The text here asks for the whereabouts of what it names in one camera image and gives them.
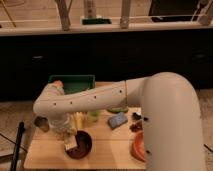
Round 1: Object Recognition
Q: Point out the brown grape bunch toy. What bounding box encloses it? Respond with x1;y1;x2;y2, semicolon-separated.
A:
129;120;143;132

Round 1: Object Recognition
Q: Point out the black stand pole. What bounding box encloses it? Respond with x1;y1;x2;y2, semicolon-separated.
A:
10;122;25;171

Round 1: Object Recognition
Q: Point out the green round lid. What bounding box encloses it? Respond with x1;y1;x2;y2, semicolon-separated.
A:
107;107;129;114

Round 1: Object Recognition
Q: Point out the green cup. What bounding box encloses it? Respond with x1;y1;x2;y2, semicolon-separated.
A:
88;111;100;122

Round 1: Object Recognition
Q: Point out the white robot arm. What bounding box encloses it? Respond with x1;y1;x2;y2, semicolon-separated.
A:
33;72;206;171

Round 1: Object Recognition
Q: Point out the blue sponge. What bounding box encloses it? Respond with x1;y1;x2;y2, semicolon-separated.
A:
107;113;128;129

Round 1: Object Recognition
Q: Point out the white eraser block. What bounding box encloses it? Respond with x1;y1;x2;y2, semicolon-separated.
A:
64;136;77;151

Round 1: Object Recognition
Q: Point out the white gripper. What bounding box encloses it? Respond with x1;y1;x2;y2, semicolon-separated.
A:
49;115;77;142

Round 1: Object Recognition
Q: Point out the green plastic tray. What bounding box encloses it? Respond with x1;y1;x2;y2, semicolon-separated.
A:
48;75;95;94

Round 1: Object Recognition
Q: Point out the small metal cup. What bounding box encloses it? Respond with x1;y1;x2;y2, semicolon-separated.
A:
34;117;49;132

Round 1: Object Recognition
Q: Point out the orange fruit toy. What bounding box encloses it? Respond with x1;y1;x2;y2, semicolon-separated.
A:
54;80;63;88

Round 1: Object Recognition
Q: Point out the orange bowl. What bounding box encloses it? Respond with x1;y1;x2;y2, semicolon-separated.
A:
130;131;145;161

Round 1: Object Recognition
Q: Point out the yellow corn toy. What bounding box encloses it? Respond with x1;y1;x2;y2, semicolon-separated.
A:
74;112;83;130

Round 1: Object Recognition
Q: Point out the small black toy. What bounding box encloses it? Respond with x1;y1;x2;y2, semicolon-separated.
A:
132;112;149;121

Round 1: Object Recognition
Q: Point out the black monitor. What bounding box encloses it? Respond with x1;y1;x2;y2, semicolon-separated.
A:
149;0;200;22

